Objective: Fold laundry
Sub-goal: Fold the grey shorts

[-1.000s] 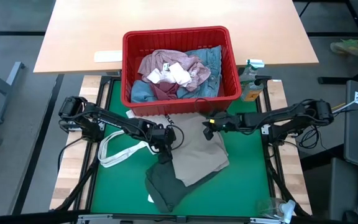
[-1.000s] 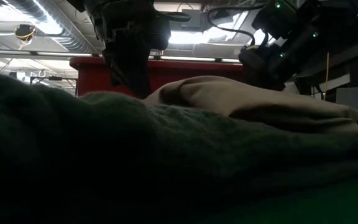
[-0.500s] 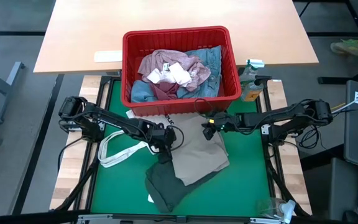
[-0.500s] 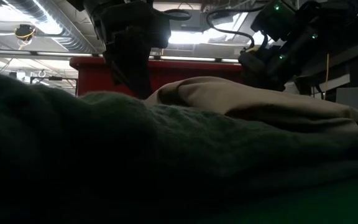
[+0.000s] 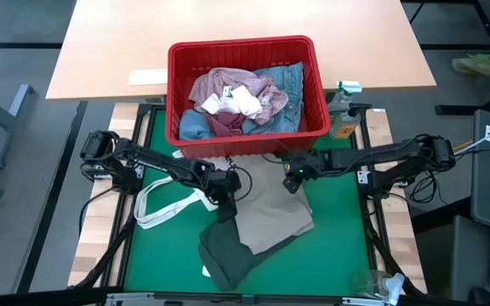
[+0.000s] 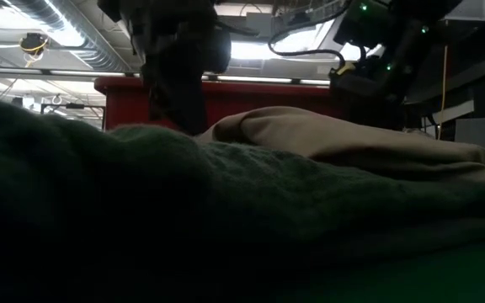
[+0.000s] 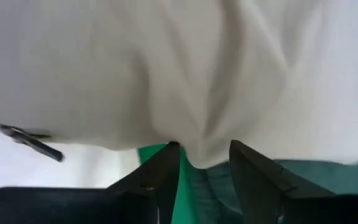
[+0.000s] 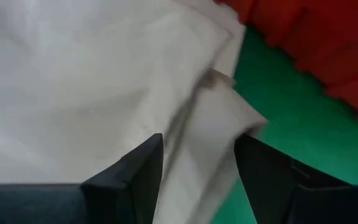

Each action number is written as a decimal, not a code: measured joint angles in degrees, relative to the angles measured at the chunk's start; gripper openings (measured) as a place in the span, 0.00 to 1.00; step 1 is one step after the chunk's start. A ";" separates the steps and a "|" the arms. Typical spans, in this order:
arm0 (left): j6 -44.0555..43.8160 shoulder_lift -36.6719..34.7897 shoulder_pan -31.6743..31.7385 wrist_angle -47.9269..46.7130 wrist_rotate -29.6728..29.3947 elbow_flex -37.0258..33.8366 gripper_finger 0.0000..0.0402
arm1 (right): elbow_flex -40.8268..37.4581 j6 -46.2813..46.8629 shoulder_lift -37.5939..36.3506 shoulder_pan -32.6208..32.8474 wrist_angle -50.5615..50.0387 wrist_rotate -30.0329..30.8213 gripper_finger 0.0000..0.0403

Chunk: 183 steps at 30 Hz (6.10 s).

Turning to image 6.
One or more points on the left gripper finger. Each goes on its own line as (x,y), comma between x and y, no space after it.
(162,103)
(194,113)

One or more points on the beige khaki shorts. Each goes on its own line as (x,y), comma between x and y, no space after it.
(331,139)

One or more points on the dark green shirt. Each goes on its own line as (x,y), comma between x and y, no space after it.
(141,202)

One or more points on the red plastic laundry basket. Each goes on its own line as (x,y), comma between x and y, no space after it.
(246,99)

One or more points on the white monitor screen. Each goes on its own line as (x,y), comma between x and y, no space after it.
(478,132)

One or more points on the green table mat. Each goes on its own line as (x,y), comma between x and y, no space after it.
(436,273)

